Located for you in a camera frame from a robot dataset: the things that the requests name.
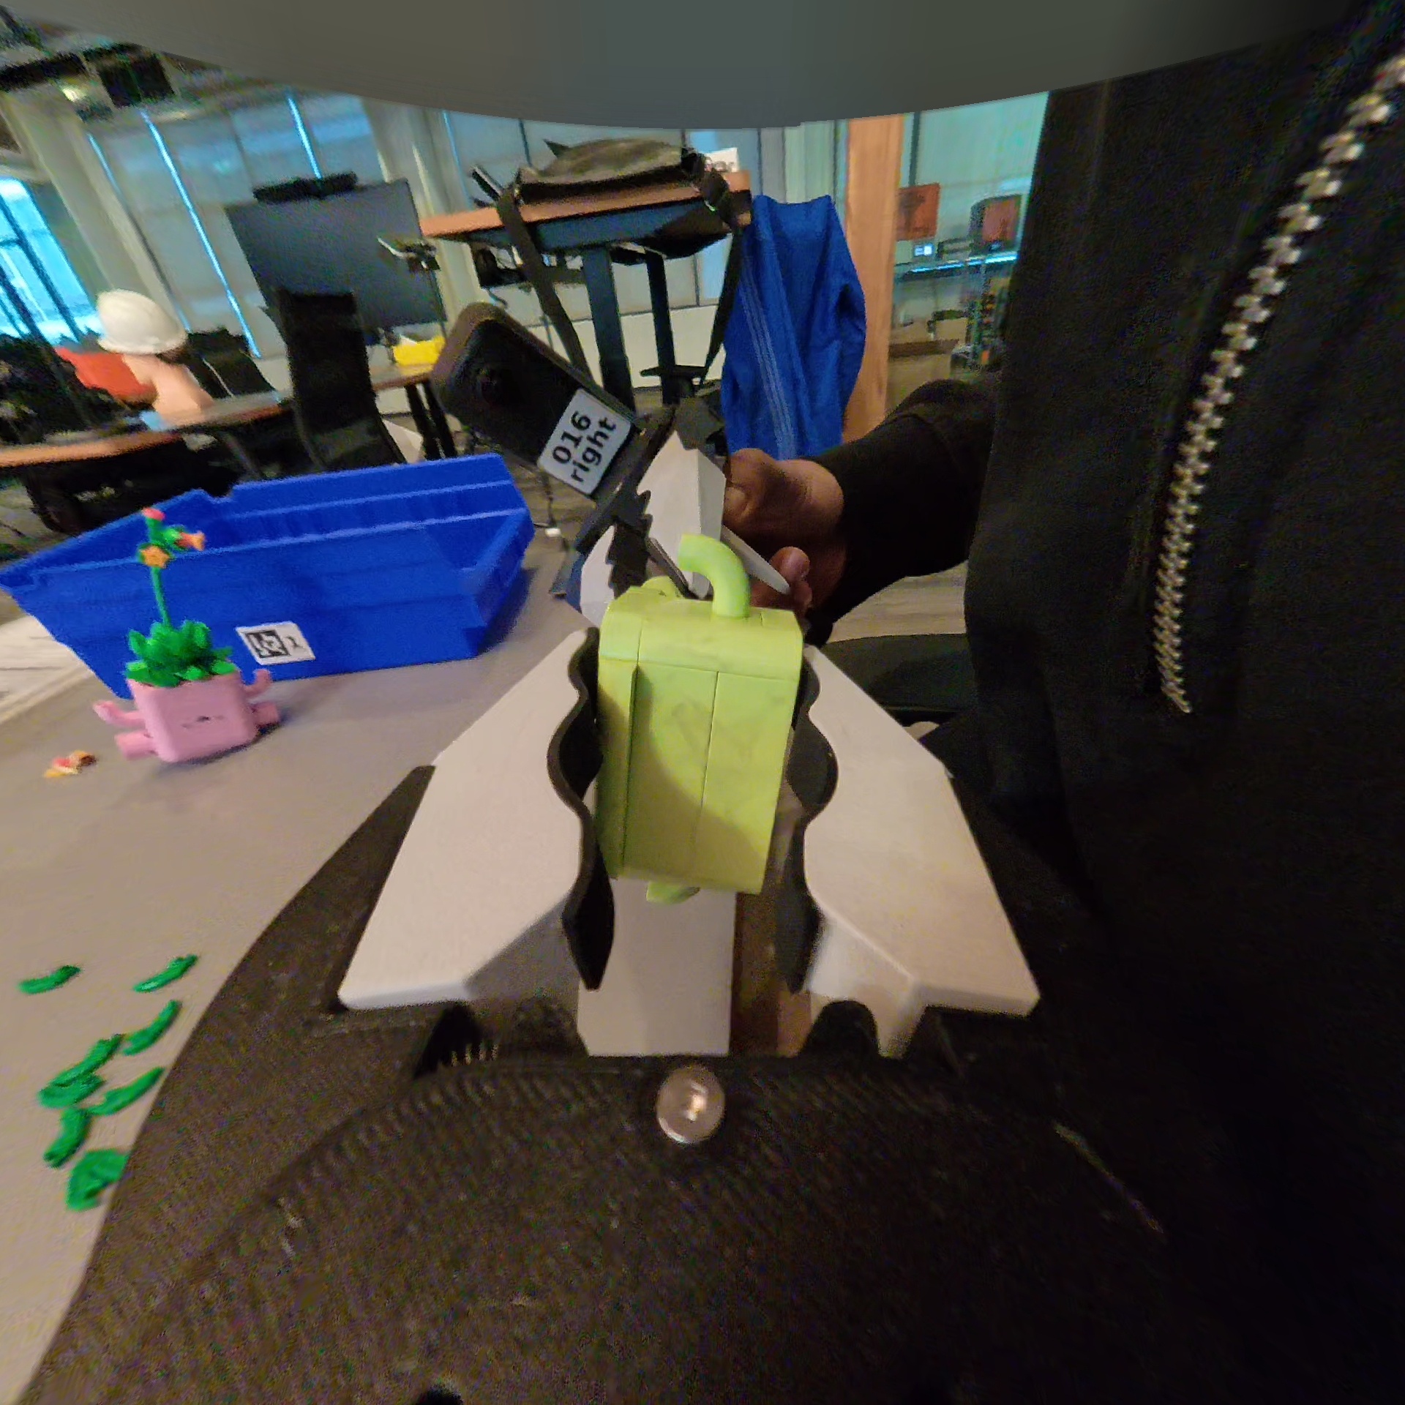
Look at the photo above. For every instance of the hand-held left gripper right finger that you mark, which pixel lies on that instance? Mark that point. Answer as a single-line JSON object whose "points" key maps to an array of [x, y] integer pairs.
{"points": [[911, 879]]}

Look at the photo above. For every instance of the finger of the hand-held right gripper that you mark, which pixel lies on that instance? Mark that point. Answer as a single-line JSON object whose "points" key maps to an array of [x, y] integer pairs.
{"points": [[595, 583], [692, 495]]}

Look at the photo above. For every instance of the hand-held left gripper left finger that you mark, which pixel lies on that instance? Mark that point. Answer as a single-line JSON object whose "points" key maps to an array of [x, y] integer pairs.
{"points": [[461, 879]]}

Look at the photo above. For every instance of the lime green toy brick figure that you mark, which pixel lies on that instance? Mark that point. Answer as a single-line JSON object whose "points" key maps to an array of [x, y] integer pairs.
{"points": [[703, 747]]}

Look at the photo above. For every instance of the person's right forearm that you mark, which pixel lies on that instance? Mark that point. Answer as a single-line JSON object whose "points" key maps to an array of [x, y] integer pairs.
{"points": [[911, 495]]}

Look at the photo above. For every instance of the person's right hand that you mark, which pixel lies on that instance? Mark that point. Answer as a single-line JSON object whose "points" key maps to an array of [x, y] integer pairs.
{"points": [[790, 516]]}

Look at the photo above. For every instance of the small yellow tray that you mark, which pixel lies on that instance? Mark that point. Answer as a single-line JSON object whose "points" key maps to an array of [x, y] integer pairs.
{"points": [[419, 352]]}

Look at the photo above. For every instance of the black office chair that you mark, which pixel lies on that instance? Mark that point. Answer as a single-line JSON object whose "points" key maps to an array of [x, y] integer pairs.
{"points": [[330, 384]]}

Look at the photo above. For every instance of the blue cloth bag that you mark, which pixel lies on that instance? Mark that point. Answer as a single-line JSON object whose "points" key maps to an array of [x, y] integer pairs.
{"points": [[790, 331]]}

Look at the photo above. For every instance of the dark grey panel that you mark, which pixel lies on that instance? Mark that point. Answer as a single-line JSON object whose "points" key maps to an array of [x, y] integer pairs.
{"points": [[330, 254]]}

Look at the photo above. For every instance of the blue plastic bin white tag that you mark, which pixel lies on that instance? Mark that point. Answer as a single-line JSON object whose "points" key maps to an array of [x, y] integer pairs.
{"points": [[362, 593]]}

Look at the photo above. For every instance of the wooden beam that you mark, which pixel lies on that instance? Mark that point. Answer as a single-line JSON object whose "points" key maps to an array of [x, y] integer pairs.
{"points": [[876, 275]]}

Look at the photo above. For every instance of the pink brick pot with plant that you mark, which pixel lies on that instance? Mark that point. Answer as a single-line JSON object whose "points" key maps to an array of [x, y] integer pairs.
{"points": [[193, 720]]}

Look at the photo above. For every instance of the pink mannequin bust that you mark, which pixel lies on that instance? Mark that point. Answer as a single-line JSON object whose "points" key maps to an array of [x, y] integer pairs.
{"points": [[172, 379]]}

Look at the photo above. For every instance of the white hard hat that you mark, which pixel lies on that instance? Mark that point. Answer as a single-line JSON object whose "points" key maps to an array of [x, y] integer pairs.
{"points": [[138, 319]]}

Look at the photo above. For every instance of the scattered small red bricks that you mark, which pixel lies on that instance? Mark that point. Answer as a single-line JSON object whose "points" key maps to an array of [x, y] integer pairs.
{"points": [[73, 764]]}

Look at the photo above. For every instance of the long wooden desk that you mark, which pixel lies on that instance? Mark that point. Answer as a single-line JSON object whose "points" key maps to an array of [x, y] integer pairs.
{"points": [[110, 439]]}

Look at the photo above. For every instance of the scattered green leaf bricks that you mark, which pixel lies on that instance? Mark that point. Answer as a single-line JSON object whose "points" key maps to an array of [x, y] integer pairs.
{"points": [[95, 1175]]}

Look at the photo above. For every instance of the black frame wooden table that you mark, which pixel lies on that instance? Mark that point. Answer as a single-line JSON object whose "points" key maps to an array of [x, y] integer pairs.
{"points": [[615, 237]]}

